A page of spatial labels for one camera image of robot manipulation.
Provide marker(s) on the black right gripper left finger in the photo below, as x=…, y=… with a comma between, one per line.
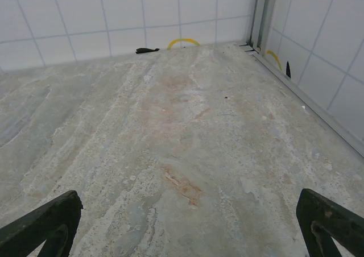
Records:
x=54, y=217

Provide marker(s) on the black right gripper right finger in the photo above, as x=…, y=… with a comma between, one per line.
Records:
x=321, y=211

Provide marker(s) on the black clip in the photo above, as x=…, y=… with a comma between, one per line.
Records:
x=288, y=69
x=146, y=50

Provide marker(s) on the aluminium frame post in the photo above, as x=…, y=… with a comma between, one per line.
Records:
x=263, y=15

